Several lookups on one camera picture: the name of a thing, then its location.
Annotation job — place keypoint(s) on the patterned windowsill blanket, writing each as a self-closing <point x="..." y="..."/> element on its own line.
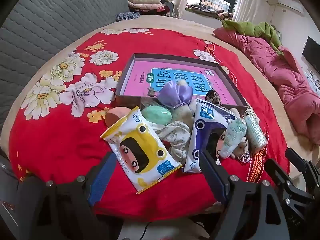
<point x="210" y="12"/>

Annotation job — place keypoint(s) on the leopard print scrunchie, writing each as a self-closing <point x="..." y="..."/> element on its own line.
<point x="213" y="96"/>

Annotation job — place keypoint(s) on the blue patterned cloth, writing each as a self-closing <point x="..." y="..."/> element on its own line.
<point x="127" y="17"/>

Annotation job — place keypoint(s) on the white floral scrunchie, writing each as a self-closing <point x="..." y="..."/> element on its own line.
<point x="175" y="135"/>

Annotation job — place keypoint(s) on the pink book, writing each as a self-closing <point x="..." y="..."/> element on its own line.
<point x="142" y="75"/>

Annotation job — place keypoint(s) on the dark patterned folded blanket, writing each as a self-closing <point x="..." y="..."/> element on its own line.
<point x="160" y="10"/>

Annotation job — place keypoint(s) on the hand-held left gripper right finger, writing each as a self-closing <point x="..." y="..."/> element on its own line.
<point x="212" y="177"/>

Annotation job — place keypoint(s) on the shallow cardboard box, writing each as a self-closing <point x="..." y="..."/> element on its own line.
<point x="175" y="58"/>

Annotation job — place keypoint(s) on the blue wet wipes pack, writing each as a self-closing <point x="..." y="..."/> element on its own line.
<point x="207" y="130"/>

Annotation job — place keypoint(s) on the grey quilted headboard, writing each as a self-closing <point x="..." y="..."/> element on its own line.
<point x="50" y="30"/>

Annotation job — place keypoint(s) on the white air conditioner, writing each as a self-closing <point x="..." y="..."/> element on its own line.
<point x="291" y="4"/>

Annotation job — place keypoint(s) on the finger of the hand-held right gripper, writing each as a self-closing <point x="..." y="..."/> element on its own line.
<point x="277" y="172"/>
<point x="298" y="158"/>

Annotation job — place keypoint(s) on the green blanket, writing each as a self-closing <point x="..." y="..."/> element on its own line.
<point x="252" y="28"/>

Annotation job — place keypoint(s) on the green printed tissue pack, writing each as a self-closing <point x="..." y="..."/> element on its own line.
<point x="255" y="132"/>
<point x="232" y="137"/>

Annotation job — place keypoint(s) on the yellow wet wipes pack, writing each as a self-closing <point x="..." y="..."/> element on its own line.
<point x="140" y="150"/>

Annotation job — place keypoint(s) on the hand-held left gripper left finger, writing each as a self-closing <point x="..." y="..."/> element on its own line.
<point x="102" y="177"/>

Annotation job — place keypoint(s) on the black television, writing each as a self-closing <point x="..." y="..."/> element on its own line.
<point x="312" y="51"/>

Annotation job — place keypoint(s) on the green sponge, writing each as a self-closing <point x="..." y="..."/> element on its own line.
<point x="156" y="115"/>

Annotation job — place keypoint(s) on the peach makeup sponge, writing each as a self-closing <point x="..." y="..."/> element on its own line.
<point x="116" y="116"/>

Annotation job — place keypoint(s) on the red floral blanket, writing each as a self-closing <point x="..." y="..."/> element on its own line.
<point x="75" y="142"/>

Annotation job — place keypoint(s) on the beige bed sheet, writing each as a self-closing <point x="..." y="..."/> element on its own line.
<point x="175" y="22"/>

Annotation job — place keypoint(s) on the white tv cabinet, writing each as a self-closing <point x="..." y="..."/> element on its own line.
<point x="312" y="82"/>

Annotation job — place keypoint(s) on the pink folded blanket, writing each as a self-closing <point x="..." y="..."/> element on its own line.
<point x="145" y="5"/>

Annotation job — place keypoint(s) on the pink quilt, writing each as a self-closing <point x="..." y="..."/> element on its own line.
<point x="275" y="67"/>

